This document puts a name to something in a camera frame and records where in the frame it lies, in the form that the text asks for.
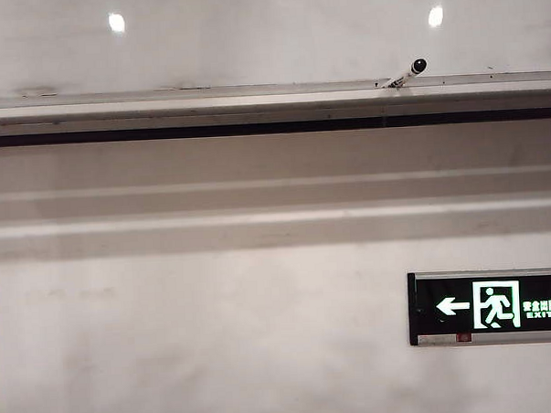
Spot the aluminium whiteboard tray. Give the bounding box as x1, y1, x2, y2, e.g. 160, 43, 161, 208
0, 69, 551, 149

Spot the white whiteboard marker black tip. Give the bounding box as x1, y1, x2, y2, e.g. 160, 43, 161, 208
373, 58, 429, 90

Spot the green black exit sign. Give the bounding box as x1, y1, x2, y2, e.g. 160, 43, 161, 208
406, 266, 551, 348

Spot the white whiteboard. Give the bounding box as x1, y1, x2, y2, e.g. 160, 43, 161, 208
0, 0, 551, 100

